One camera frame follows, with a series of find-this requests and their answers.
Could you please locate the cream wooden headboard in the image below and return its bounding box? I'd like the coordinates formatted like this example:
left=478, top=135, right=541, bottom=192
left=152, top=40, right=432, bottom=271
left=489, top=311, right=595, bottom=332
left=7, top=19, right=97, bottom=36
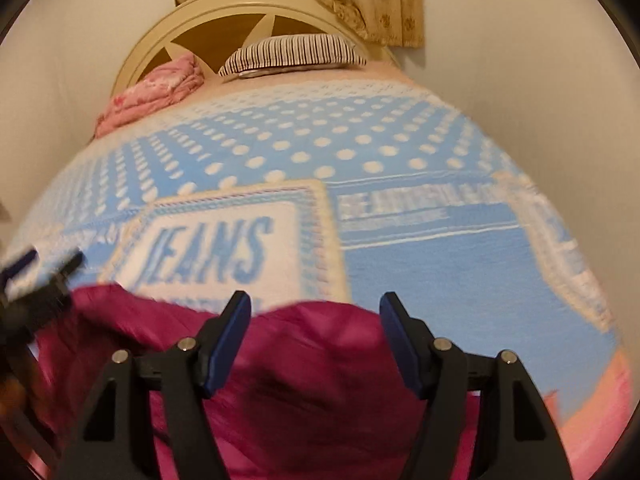
left=111, top=0, right=397, bottom=96

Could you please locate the striped grey pillow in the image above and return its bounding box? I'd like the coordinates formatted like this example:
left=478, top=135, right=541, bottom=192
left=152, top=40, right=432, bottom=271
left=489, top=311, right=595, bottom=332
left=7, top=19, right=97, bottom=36
left=218, top=34, right=368, bottom=77

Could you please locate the folded pink blanket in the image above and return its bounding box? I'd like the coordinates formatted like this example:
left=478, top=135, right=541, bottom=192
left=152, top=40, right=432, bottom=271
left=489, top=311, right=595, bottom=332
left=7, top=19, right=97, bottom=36
left=93, top=52, right=205, bottom=139

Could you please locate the blue pink printed bedspread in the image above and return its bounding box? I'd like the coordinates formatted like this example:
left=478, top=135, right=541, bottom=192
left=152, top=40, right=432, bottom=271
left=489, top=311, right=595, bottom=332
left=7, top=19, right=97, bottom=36
left=9, top=64, right=632, bottom=479

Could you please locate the magenta quilted down jacket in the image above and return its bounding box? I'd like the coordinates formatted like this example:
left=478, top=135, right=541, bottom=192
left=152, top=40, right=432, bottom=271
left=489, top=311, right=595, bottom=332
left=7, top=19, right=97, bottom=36
left=29, top=282, right=482, bottom=480

